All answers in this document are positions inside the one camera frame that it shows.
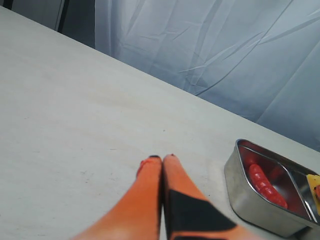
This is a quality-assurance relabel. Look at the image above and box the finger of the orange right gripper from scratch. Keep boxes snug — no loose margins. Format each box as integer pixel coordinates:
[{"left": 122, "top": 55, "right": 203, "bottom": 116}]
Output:
[{"left": 313, "top": 185, "right": 320, "bottom": 213}]

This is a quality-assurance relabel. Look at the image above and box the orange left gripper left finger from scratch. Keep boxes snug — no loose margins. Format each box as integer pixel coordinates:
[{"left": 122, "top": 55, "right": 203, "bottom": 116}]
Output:
[{"left": 74, "top": 155, "right": 162, "bottom": 240}]

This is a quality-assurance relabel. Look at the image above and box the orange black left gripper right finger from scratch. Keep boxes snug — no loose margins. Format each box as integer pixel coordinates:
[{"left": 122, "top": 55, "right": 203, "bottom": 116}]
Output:
[{"left": 162, "top": 154, "right": 261, "bottom": 240}]

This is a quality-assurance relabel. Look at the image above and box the yellow toy cheese block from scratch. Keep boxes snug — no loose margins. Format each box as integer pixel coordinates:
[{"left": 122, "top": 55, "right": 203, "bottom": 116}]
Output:
[{"left": 306, "top": 174, "right": 320, "bottom": 193}]

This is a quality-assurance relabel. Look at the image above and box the stainless steel lunch box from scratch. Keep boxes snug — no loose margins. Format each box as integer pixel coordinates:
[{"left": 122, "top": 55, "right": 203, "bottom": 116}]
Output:
[{"left": 224, "top": 139, "right": 320, "bottom": 240}]

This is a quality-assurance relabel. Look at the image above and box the red toy sausage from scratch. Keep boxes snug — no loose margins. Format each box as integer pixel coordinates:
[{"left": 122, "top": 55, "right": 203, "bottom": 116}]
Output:
[{"left": 248, "top": 163, "right": 288, "bottom": 209}]

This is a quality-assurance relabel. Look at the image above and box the white backdrop curtain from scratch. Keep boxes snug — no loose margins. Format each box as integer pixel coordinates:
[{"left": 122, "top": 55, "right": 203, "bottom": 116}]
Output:
[{"left": 95, "top": 0, "right": 320, "bottom": 150}]

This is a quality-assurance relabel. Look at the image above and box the dark stand behind table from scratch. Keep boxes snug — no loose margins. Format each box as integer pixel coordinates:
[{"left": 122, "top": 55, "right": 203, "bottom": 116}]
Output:
[{"left": 0, "top": 0, "right": 69, "bottom": 31}]

